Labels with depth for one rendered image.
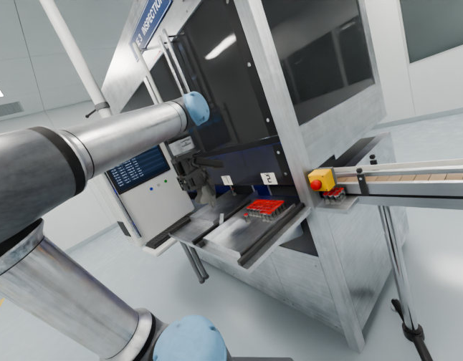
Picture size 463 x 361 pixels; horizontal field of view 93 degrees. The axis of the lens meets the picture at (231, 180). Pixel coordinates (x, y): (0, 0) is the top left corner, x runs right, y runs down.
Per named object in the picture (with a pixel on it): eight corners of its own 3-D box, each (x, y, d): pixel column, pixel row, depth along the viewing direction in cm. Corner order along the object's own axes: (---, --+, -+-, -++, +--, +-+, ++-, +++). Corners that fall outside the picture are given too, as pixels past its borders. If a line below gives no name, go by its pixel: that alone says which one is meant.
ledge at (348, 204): (332, 195, 100) (330, 191, 100) (363, 196, 90) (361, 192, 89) (316, 211, 93) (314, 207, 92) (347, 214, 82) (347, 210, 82)
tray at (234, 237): (255, 205, 117) (253, 200, 116) (297, 210, 96) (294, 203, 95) (205, 244, 98) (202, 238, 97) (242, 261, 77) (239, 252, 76)
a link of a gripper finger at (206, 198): (203, 214, 75) (192, 190, 73) (216, 205, 78) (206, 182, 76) (208, 215, 73) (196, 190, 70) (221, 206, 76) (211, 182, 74)
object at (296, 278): (240, 213, 334) (218, 160, 312) (411, 240, 169) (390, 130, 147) (185, 255, 280) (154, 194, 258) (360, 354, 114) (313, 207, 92)
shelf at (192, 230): (228, 196, 155) (227, 193, 154) (321, 201, 99) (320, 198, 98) (169, 236, 128) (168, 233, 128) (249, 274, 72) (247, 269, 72)
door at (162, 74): (184, 157, 162) (148, 76, 148) (220, 148, 125) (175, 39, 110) (183, 157, 162) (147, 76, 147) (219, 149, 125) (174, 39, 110)
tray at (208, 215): (231, 194, 150) (230, 189, 149) (259, 195, 129) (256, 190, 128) (191, 221, 132) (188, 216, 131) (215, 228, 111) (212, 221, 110)
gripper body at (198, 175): (183, 193, 75) (167, 160, 72) (203, 181, 80) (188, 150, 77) (193, 193, 69) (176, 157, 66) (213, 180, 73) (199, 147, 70)
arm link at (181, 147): (183, 138, 76) (195, 133, 69) (189, 150, 77) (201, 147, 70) (165, 146, 72) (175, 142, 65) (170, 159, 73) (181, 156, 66)
